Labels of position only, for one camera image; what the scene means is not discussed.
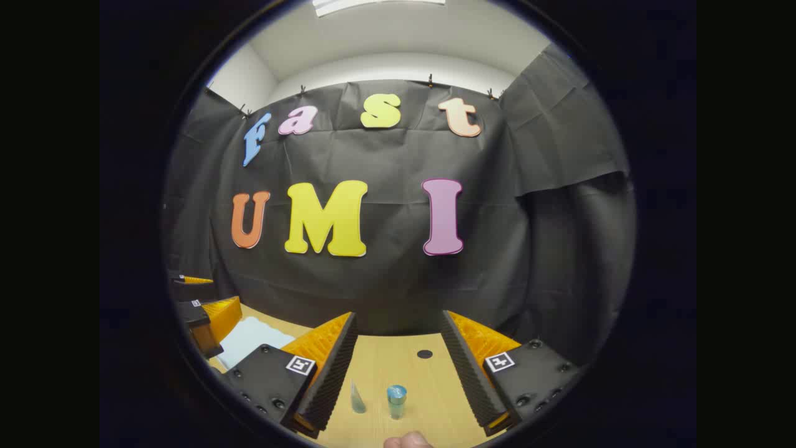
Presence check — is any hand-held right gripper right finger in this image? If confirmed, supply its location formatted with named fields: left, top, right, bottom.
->
left=440, top=309, right=585, bottom=437

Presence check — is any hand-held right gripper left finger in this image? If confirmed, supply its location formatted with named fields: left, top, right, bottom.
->
left=218, top=311, right=359, bottom=440

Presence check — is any light blue suitcase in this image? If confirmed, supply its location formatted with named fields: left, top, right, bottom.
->
left=215, top=316, right=297, bottom=371

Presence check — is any blue capped bottle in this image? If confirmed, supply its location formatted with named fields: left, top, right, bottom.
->
left=386, top=385, right=408, bottom=421

